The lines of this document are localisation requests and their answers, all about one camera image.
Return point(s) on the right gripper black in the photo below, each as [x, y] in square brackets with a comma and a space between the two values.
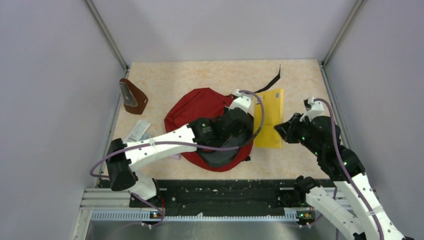
[287, 129]

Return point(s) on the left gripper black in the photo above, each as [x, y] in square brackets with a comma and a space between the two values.
[236, 134]

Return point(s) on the yellow notebook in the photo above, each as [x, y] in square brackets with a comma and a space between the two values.
[273, 102]

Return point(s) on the red backpack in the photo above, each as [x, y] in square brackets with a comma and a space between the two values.
[207, 103]

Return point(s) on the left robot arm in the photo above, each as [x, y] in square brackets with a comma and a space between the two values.
[126, 159]

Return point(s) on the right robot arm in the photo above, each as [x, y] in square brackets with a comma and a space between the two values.
[367, 219]

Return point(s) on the pink highlighter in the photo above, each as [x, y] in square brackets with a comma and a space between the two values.
[176, 156]

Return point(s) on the white packaged card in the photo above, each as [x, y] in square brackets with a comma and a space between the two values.
[137, 131]

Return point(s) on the brown leather case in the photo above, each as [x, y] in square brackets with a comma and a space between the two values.
[134, 100]

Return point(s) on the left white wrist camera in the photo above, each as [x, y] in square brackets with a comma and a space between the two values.
[241, 100]

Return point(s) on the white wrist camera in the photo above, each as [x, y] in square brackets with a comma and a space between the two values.
[313, 107]
[241, 100]

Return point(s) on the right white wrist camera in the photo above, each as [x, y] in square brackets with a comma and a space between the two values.
[313, 107]

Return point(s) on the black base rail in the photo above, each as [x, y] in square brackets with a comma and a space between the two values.
[227, 198]

